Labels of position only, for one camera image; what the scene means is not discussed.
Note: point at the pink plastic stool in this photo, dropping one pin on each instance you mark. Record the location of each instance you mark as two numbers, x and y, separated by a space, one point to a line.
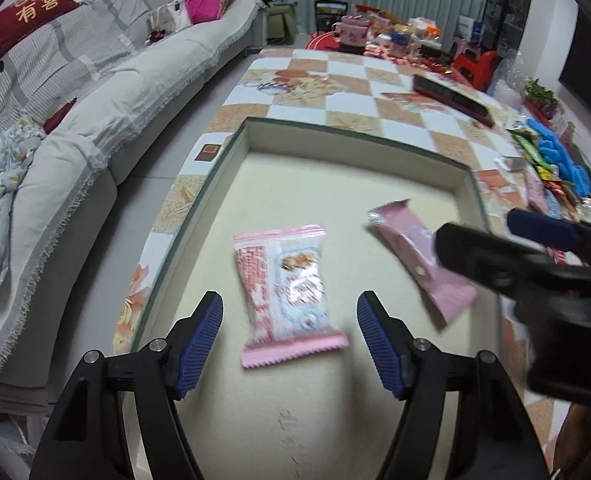
463 45

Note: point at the floral blanket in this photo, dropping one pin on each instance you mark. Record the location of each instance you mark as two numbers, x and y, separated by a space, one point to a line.
0 185

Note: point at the red cushion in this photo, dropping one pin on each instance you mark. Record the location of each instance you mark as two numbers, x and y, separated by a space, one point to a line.
30 10

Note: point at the grey covered sofa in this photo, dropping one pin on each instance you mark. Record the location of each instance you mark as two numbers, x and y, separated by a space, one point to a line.
125 110

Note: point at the clutter of boxes and goods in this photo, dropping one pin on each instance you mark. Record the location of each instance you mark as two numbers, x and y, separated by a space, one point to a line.
405 35

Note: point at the shallow beige box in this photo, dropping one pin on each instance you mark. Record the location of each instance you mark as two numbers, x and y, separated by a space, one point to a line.
325 185

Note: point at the white blue carton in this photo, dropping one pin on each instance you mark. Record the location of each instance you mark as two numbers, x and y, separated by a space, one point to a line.
470 29

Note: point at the red plastic stool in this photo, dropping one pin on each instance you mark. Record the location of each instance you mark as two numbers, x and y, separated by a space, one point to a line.
478 67

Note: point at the clear plastic bag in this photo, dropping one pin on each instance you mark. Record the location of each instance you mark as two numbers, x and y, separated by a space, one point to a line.
508 85

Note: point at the pink lidded container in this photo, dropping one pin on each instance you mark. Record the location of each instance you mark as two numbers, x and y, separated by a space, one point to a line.
353 32

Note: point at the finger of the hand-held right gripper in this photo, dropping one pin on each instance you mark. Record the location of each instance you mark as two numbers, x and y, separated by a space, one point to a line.
545 230
475 255

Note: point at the pile of blue gloves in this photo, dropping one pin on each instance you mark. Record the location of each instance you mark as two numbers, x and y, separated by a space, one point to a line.
555 155

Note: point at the plain pink snack packet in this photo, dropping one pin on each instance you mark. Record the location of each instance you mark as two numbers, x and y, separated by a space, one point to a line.
408 240

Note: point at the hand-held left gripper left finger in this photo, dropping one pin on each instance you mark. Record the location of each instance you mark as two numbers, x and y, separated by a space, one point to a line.
200 345

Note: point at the potted green plant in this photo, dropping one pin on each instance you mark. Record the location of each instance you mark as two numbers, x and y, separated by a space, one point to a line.
540 92

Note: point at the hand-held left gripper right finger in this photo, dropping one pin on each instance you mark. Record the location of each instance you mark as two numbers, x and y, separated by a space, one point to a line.
380 345

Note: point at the person's right forearm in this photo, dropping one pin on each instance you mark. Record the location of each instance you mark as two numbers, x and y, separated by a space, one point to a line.
588 445

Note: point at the dark display cabinet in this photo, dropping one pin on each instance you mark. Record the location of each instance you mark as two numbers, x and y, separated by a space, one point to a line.
510 5

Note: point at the pink cloth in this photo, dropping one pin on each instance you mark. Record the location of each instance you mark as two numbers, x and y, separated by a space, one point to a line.
208 5

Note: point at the pink white snack packet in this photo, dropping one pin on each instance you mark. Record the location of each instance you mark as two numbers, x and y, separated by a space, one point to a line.
285 290

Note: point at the pile of assorted snack packets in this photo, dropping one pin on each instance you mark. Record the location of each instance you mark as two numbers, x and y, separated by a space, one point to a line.
540 190

